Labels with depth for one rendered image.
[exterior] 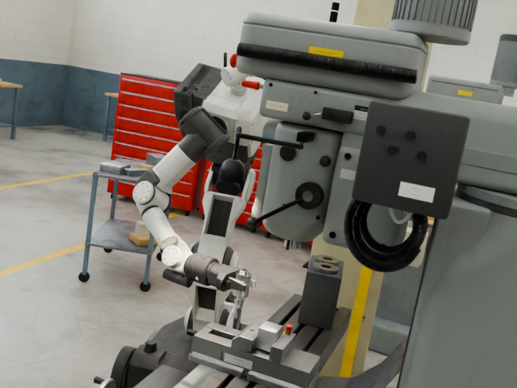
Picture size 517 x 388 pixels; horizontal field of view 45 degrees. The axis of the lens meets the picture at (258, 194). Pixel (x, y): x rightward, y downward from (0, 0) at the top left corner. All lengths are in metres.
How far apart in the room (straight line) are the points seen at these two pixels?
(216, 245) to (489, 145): 1.20
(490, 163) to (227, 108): 0.96
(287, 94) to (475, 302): 0.68
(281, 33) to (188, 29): 10.35
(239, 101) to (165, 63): 9.95
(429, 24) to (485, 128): 0.28
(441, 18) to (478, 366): 0.81
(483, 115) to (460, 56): 9.15
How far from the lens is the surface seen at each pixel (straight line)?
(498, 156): 1.56
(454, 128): 1.30
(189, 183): 7.00
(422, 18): 1.59
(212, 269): 1.89
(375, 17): 3.46
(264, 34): 1.64
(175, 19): 12.11
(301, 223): 1.66
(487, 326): 1.56
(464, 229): 1.52
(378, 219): 1.59
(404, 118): 1.30
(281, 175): 1.66
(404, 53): 1.55
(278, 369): 1.75
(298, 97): 1.61
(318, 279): 2.15
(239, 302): 1.90
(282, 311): 2.28
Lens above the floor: 1.75
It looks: 11 degrees down
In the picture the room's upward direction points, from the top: 9 degrees clockwise
